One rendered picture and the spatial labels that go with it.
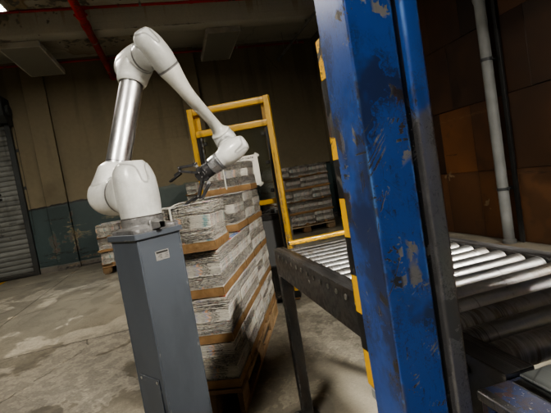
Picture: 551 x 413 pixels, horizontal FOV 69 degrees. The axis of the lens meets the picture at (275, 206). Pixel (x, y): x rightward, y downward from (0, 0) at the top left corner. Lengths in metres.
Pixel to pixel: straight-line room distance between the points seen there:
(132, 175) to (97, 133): 7.65
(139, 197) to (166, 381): 0.68
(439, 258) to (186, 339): 1.33
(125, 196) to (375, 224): 1.25
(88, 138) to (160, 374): 7.87
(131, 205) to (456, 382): 1.28
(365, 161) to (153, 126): 8.75
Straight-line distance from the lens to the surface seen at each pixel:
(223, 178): 3.10
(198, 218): 1.91
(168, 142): 9.05
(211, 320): 2.05
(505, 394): 0.64
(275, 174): 3.56
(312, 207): 7.75
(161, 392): 1.68
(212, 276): 1.98
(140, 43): 1.85
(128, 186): 1.56
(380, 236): 0.42
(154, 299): 1.56
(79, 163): 9.21
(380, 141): 0.42
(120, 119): 1.85
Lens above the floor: 1.11
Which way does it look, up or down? 4 degrees down
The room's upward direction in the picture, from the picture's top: 9 degrees counter-clockwise
